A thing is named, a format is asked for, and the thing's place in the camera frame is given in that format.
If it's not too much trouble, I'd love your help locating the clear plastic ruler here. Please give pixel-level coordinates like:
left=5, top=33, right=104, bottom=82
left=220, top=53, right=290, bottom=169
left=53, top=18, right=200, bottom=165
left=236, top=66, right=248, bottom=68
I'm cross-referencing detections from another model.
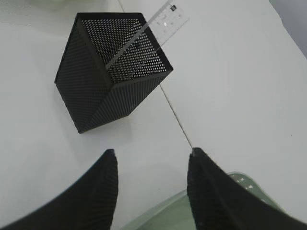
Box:
left=106, top=0, right=189, bottom=83

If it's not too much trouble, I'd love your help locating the black mesh pen holder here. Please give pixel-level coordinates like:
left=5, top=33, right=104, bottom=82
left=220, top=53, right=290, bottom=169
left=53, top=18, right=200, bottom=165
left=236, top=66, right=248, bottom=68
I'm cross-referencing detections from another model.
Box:
left=55, top=12, right=173, bottom=133

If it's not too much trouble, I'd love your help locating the grey-green woven plastic basket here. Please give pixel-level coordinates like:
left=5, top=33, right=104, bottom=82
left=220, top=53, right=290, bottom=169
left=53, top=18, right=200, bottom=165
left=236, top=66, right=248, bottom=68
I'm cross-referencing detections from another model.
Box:
left=126, top=170, right=286, bottom=230

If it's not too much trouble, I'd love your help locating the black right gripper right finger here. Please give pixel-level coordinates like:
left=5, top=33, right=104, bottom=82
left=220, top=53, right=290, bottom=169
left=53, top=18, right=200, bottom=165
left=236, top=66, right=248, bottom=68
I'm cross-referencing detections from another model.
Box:
left=187, top=148, right=307, bottom=230

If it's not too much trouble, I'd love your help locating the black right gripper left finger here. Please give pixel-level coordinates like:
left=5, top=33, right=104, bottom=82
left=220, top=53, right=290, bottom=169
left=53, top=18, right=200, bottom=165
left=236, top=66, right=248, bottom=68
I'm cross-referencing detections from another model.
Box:
left=3, top=149, right=118, bottom=230

